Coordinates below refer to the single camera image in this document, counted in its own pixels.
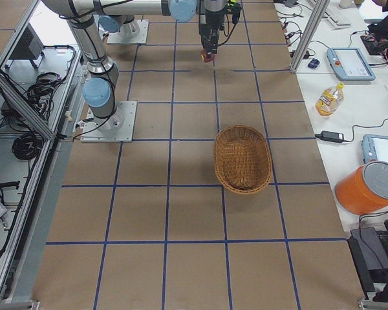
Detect coiled black cables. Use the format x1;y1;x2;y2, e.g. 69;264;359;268
12;132;43;161

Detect aluminium frame post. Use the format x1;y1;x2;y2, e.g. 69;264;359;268
290;0;330;74

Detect dark blue pouch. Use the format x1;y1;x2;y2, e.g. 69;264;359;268
307;58;320;69

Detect black power adapter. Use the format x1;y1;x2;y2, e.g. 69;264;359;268
315;130;345;143

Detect yellow drink bottle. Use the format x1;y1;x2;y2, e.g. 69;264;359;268
315;83;345;116

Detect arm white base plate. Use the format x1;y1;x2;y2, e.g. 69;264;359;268
80;101;137;143
107;19;149;45

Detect red apple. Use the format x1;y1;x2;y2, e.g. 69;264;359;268
200;49;215;63

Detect blue teach pendant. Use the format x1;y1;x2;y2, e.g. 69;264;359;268
361;134;388;163
327;48;376;81

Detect orange round container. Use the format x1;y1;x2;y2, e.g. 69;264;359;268
334;161;388;215

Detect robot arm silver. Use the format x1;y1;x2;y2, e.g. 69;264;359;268
43;1;228;64
68;15;120;131

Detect woven wicker basket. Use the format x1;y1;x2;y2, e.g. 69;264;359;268
213;125;272;195

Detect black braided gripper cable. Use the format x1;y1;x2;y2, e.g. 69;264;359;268
222;0;242;46

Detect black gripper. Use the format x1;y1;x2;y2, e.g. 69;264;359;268
199;24;222;60

